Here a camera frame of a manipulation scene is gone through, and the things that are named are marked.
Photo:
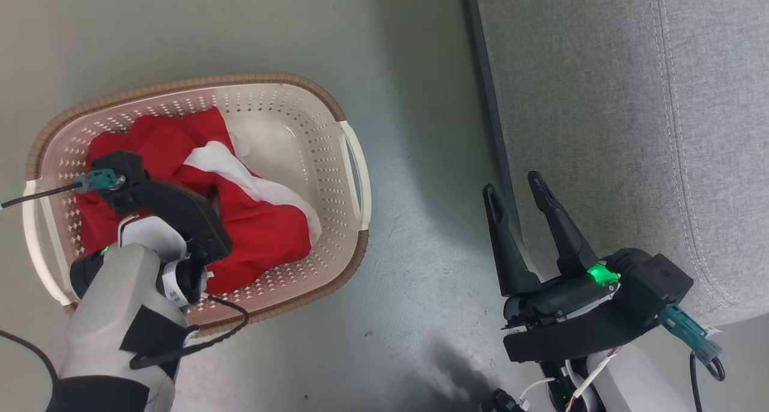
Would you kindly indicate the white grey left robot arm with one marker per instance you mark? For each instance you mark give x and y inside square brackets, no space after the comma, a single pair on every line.
[114,316]

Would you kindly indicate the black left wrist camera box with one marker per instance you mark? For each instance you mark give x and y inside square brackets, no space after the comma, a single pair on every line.
[123,161]

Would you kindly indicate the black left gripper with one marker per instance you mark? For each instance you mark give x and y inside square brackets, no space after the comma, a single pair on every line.
[180,211]

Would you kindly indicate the grey fabric sofa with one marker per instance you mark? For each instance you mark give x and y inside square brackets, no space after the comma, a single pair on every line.
[631,112]

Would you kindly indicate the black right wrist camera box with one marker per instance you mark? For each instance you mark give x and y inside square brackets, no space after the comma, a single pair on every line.
[652,283]

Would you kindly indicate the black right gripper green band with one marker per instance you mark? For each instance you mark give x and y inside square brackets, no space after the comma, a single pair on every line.
[559,316]

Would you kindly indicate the white plastic laundry basket brown rim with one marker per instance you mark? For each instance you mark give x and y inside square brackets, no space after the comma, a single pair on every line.
[288,130]

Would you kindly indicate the plain red garment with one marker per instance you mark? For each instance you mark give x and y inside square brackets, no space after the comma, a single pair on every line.
[162,142]

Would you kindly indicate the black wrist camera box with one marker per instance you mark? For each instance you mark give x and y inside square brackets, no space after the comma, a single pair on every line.
[123,161]
[652,283]

